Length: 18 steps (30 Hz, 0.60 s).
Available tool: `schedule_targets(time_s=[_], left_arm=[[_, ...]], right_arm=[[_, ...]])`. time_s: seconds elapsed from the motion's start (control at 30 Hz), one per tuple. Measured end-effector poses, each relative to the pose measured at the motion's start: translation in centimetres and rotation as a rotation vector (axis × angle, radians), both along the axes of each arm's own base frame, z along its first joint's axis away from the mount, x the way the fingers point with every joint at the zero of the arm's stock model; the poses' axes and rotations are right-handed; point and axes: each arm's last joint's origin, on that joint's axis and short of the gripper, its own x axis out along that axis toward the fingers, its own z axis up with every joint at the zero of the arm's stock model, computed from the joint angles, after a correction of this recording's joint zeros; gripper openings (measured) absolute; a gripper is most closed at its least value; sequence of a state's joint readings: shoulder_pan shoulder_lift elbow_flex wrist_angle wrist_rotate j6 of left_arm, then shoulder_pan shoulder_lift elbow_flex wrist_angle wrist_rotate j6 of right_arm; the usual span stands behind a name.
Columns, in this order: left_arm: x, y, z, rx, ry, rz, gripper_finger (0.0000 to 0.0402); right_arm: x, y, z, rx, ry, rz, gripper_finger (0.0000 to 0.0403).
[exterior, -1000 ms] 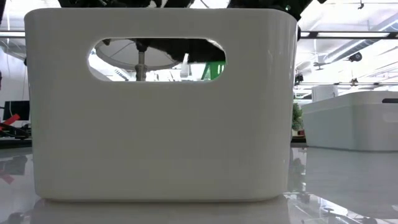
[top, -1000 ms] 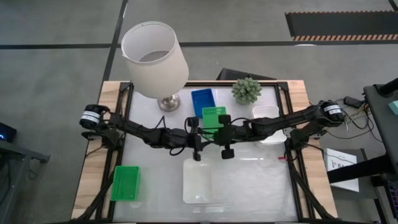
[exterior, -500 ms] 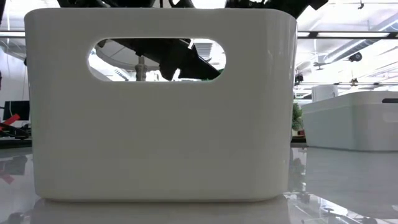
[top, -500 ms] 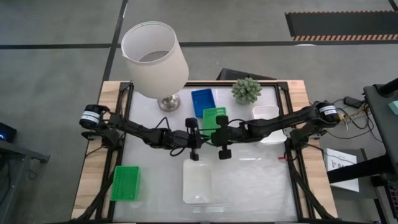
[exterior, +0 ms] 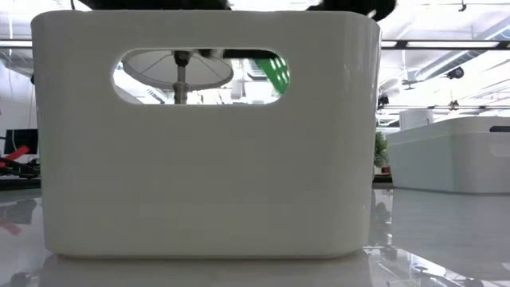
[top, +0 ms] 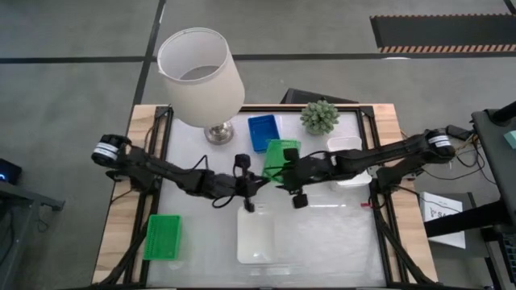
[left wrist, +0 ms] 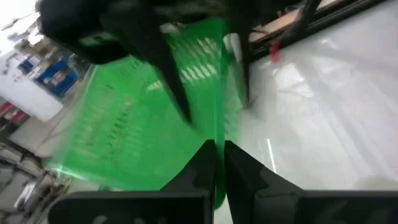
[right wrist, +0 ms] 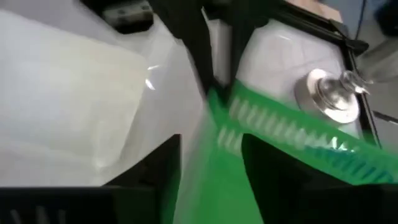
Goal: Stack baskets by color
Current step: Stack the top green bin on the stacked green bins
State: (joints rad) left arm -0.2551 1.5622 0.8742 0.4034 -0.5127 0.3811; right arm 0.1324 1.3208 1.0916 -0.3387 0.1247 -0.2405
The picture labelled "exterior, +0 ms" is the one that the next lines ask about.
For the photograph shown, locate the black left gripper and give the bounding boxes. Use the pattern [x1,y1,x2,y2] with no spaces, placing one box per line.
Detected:
[77,0,281,61]

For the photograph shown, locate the green slotted plastic basket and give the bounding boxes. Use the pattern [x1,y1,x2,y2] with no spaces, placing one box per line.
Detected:
[254,57,291,96]

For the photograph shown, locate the white round lamp on pole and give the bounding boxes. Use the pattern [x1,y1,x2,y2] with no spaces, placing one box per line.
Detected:
[121,49,235,105]

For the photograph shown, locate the large white plastic bin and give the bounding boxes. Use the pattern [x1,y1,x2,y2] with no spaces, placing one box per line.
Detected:
[30,10,382,260]

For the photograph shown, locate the small green potted plant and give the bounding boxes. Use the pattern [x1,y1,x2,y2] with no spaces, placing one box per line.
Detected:
[374,131,392,175]

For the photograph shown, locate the low white plastic bin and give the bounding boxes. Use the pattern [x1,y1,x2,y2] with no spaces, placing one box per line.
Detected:
[385,115,510,195]

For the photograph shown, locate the black computer monitor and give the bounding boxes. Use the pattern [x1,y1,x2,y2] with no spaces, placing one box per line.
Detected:
[2,128,40,155]

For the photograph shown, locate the red clamp tool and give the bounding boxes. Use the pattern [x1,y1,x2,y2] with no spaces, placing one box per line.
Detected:
[0,145,31,169]

